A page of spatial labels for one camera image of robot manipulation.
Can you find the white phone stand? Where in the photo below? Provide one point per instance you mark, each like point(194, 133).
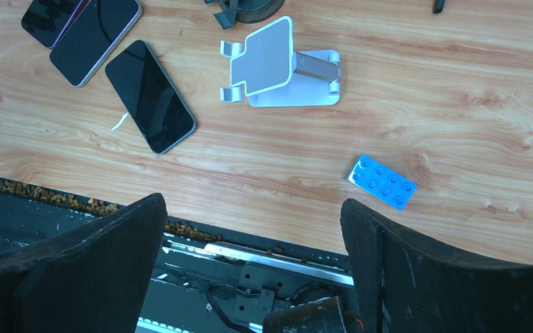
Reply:
point(266, 71)

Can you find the black mini tripod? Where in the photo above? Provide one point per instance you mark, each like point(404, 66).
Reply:
point(438, 6)

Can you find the pink phone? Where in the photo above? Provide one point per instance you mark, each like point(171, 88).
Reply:
point(48, 20)

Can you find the blue lego brick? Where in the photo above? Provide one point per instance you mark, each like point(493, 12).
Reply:
point(381, 182)

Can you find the grey round phone stand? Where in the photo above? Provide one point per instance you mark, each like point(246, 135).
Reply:
point(244, 11)

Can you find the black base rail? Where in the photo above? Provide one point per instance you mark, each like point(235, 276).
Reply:
point(205, 278)

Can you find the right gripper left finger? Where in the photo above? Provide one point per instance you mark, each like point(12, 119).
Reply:
point(92, 278)

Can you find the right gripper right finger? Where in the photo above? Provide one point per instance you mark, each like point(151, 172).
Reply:
point(407, 281)

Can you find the teal smartphone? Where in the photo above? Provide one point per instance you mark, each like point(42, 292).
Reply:
point(150, 97)

